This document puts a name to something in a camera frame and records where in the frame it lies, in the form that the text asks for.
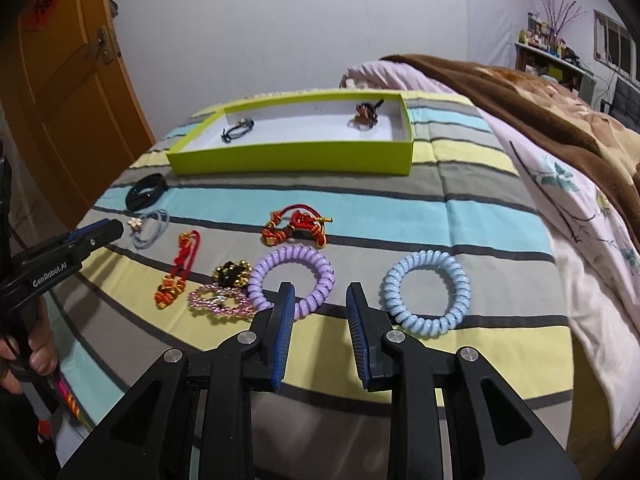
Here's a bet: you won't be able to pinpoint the window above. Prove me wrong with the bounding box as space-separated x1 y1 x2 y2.
593 8 633 65

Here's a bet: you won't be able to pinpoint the pink floral quilt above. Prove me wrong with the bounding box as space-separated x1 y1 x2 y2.
340 60 640 453

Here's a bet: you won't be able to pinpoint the red cord bracelet gold charms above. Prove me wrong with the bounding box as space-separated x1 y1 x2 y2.
154 230 201 310

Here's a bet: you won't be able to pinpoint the purple spiral hair tie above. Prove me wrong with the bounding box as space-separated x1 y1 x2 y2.
247 245 335 322

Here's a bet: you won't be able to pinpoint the pink blossom branches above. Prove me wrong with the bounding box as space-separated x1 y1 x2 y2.
536 0 587 32

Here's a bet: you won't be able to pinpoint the white wall shelf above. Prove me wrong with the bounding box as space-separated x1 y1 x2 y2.
514 40 597 97

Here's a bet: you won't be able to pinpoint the brown fleece blanket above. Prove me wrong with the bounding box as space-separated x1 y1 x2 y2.
379 53 640 273

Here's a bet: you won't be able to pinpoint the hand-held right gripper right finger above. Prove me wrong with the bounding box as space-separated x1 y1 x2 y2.
346 281 583 480

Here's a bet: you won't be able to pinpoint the person's left hand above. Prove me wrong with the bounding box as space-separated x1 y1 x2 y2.
0 300 57 396

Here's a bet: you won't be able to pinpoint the lime green cardboard box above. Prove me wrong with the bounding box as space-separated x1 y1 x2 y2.
166 91 414 177

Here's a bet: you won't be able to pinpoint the red knotted cord bracelet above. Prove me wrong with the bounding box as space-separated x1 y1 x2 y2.
261 204 333 249

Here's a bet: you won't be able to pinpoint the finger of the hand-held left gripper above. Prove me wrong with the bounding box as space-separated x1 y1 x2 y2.
67 218 125 264
60 219 112 244

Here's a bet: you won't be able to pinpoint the pink rhinestone hair clip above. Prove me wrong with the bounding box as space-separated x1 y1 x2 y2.
187 282 257 320

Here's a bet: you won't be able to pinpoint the black and gold hair tie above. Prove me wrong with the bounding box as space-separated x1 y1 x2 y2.
212 260 252 288

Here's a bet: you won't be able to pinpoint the blue spiral hair tie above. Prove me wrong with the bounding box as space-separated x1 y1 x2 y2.
382 249 471 337

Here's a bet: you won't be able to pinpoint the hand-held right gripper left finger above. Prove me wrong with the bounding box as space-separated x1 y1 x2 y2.
57 281 296 480

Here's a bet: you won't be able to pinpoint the black wristband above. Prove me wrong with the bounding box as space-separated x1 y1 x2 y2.
125 173 168 212

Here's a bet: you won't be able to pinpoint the dark beaded ornament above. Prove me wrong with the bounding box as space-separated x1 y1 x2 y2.
348 98 386 131

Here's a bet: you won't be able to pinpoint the black chair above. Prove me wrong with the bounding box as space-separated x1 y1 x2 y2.
599 77 640 129

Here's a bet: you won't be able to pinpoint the metal door lock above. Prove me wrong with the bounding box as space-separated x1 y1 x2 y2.
94 26 122 65

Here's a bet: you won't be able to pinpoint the black hair tie with bead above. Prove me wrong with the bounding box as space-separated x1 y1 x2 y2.
221 117 255 144

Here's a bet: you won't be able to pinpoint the orange wooden door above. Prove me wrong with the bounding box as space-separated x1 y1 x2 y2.
0 0 157 226

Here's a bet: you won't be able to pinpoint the colourful patterned cloth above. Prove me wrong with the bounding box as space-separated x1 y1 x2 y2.
36 367 83 443

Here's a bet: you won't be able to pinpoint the row of small shelf bottles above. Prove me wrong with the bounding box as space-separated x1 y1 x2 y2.
517 12 577 57

